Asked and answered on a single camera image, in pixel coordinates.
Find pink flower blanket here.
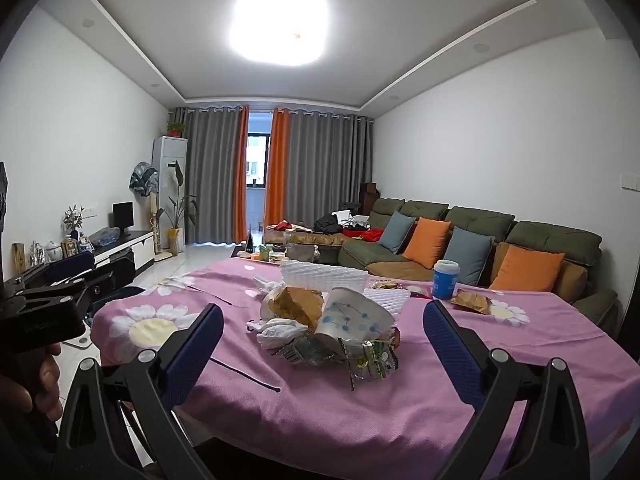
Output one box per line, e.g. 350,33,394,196
90,259,640,480

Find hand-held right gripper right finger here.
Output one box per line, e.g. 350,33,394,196
422,300,592,480

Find orange cushion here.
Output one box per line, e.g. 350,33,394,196
488,243,566,292
402,217,453,270

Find white paper cup blue pattern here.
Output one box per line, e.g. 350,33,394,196
315,286,397,350

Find white standing air conditioner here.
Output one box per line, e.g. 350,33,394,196
152,136,189,252

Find orange curtain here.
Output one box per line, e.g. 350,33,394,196
263,106,292,232
234,105,250,244

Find brown cabinet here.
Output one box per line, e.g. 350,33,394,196
360,182,381,216

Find black clothes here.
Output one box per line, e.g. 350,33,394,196
314,213,347,235

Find grey curtain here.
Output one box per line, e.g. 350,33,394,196
184,105,246,247
287,108,375,229

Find ceiling light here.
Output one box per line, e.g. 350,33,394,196
229,0,332,68

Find black monitor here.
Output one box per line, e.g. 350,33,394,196
112,201,135,237

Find person's left hand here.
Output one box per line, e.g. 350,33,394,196
29,344,64,423

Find black top coffee table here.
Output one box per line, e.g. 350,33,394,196
231,232,322,265

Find white clothes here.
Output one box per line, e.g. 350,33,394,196
334,209,372,227

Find tall plant yellow vase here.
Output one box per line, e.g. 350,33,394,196
159,162,199,257

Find plant in blue-white vase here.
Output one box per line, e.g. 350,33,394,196
62,204,86,242

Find brown paper bag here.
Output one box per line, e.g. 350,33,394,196
261,284,327,332

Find window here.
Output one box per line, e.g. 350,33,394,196
247,132,272,190

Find white TV cabinet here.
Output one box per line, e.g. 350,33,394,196
14,230,155,283

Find blue-grey cushion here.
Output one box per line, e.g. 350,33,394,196
378,210,417,255
443,226,496,286

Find cluster of glass jars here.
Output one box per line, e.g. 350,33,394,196
250,240,321,263

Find green sofa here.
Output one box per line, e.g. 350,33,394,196
262,197,622,337

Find white foam net sleeve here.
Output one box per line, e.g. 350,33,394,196
279,259,369,293
360,287,414,320

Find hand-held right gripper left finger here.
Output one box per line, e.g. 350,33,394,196
56,302,226,480

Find brown paper wrapper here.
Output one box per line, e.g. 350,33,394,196
449,290,494,317

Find blue cup white lid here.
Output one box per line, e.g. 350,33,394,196
431,260,461,301

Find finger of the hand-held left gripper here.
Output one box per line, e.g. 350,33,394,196
25,249,147,322
15,251,97,288

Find fan with patterned cover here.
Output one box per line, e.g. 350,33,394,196
128,161,161,262

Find clear plastic bag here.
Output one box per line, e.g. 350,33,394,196
89,227,122,247

